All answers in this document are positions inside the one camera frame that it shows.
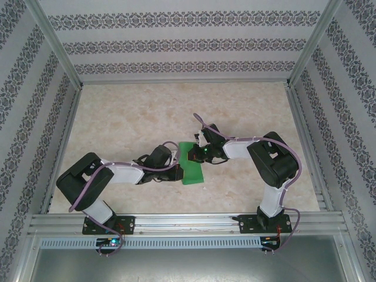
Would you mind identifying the grey slotted cable duct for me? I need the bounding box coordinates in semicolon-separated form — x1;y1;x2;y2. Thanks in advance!
39;236;262;249

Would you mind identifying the long aluminium mounting rail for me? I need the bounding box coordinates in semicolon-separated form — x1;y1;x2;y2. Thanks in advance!
28;213;349;236

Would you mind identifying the thin aluminium wall rail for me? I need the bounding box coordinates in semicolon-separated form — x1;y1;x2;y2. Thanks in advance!
79;78;291;86

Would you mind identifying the grey sheet metal tray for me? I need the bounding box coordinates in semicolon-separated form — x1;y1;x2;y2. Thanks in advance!
17;234;364;282

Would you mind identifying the grey metal table leg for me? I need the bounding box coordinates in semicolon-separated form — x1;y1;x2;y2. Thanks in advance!
202;123;224;147

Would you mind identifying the green paper sheet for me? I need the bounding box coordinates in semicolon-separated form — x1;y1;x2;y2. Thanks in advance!
177;141;206;186

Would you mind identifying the aluminium corner post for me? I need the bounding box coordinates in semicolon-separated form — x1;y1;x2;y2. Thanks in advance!
286;0;344;88
28;0;83;89

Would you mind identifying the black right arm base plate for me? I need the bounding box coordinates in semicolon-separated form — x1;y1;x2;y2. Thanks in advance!
239;213;292;235

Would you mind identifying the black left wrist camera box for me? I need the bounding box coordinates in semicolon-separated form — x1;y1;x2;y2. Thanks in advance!
150;145;173;172

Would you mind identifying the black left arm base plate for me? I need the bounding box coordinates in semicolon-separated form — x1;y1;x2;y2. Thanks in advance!
82;215;136;236

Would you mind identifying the aluminium table edge rail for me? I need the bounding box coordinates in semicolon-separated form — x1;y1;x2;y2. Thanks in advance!
39;87;85;214
284;85;335;212

